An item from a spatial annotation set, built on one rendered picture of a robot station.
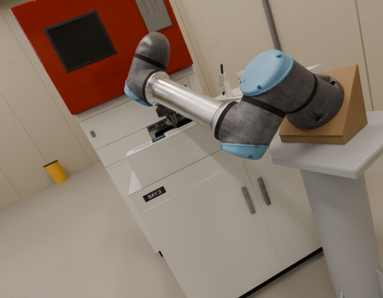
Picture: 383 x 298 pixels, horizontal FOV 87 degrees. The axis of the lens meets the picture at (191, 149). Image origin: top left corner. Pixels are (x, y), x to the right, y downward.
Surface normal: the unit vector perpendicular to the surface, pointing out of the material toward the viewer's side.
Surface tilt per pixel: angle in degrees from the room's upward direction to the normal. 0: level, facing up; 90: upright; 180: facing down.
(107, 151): 90
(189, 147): 90
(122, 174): 90
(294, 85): 105
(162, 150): 90
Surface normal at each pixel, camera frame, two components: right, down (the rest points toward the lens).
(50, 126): 0.43, 0.08
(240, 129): -0.52, 0.02
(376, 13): -0.81, 0.47
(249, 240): 0.23, 0.19
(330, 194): -0.54, 0.45
